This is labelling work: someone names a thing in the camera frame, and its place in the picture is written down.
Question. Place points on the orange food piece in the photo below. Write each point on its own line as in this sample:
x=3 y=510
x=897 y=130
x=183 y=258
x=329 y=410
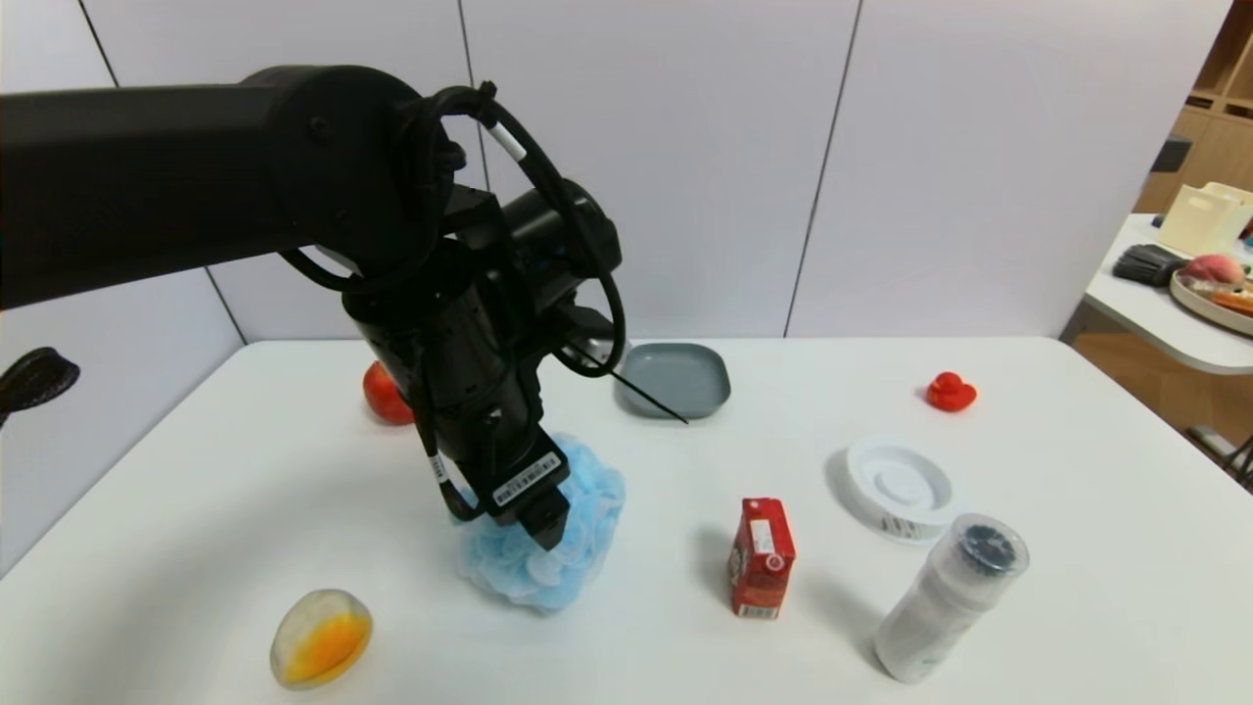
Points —
x=1236 y=303

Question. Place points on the white bottle with clear cap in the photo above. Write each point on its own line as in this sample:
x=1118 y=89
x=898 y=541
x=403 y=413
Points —
x=945 y=599

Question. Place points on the yellow translucent oval soap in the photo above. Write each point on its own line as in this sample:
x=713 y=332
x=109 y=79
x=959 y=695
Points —
x=321 y=638

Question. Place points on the dark box by shelf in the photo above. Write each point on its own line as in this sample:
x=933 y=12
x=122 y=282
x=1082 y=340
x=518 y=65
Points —
x=1170 y=157

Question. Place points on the black zip tie tail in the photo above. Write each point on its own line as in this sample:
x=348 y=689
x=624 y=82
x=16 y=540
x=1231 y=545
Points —
x=636 y=390

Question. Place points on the round beige tray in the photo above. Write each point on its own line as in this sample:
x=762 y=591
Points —
x=1204 y=304

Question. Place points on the black chair base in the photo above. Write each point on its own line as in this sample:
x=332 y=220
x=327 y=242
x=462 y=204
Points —
x=1235 y=458

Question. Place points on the red apple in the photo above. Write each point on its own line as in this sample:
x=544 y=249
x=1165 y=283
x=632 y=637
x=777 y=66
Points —
x=382 y=397

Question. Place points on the black brush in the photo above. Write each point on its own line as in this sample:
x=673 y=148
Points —
x=1145 y=266

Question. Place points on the white round plastic container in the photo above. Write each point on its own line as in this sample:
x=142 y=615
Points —
x=899 y=487

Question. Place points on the grey square dish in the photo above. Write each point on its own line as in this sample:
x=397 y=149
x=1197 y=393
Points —
x=685 y=377

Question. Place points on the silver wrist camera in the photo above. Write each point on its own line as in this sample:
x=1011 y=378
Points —
x=599 y=349

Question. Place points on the white side table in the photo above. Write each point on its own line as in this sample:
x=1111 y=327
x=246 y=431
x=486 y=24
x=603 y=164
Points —
x=1155 y=323

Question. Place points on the cream storage box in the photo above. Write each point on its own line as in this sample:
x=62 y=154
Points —
x=1204 y=220

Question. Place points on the wooden shelf unit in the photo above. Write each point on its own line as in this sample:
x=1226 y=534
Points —
x=1224 y=88

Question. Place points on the red juice carton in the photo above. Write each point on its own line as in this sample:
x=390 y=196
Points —
x=761 y=558

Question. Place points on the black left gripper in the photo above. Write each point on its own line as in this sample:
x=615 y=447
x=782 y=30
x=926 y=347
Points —
x=526 y=481

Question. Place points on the blue mesh bath loofah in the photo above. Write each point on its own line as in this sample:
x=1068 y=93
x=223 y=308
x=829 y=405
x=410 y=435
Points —
x=587 y=548

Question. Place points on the black and orange left arm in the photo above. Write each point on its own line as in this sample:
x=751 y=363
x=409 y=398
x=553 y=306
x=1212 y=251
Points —
x=147 y=176

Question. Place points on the red rubber duck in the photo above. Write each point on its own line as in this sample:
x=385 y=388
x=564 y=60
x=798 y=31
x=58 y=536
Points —
x=950 y=393

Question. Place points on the pink peach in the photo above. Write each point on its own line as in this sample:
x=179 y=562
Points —
x=1214 y=270

